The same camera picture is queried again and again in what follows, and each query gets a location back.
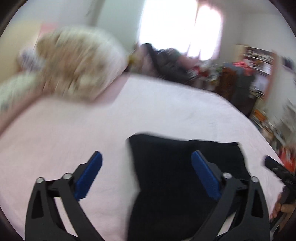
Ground black pants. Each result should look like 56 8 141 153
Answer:
127 133 250 240

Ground right hand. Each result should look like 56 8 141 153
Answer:
270 193 295 222

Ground pink bed sheet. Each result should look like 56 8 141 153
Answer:
1 74 283 240

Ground dark grey desk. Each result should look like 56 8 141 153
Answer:
230 66 256 118

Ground brown wooden chair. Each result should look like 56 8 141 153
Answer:
215 67 238 101

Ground pink bookshelf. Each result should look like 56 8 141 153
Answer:
234 45 278 100

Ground floral pillow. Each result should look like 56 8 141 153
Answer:
1 72 44 115

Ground black reclining chair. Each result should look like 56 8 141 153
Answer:
140 43 198 84

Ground floral folded quilt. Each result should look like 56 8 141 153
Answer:
35 26 128 101

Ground purple patterned pillow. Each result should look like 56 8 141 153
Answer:
17 48 44 71

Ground pink window curtain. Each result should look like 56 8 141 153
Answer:
138 0 224 61

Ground beige headboard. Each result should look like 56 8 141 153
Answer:
0 21 42 82

